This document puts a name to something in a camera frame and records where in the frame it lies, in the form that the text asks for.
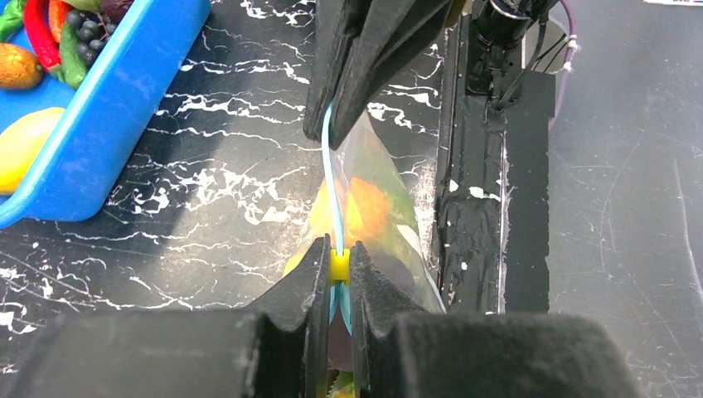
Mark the green toy bean pod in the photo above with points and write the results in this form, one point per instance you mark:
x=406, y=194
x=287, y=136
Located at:
x=74, y=68

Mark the yellow toy mango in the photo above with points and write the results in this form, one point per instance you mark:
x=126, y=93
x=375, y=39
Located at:
x=21, y=143

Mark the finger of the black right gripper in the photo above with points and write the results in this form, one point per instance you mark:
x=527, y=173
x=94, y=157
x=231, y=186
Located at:
x=382, y=37
x=337, y=22

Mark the small orange toy fruit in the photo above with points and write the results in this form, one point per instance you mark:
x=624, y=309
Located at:
x=367, y=212

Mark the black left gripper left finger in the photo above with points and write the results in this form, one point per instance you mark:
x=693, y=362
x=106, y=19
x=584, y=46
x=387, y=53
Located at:
x=276, y=346

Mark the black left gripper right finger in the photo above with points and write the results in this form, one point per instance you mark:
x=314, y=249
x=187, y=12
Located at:
x=403, y=350

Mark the black toy grape bunch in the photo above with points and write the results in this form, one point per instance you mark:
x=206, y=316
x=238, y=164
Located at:
x=84, y=35

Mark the dark red toy fruit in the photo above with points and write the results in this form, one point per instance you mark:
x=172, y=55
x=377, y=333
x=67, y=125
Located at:
x=115, y=10

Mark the blue plastic bin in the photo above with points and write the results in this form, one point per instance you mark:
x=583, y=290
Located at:
x=104, y=118

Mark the red toy chili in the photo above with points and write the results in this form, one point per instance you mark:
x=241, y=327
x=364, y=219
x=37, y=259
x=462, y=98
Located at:
x=40, y=37

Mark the clear zip top bag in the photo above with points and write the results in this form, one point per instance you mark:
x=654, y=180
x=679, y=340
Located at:
x=397, y=255

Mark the brown toy kiwi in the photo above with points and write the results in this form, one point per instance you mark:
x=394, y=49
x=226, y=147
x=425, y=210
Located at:
x=20, y=69

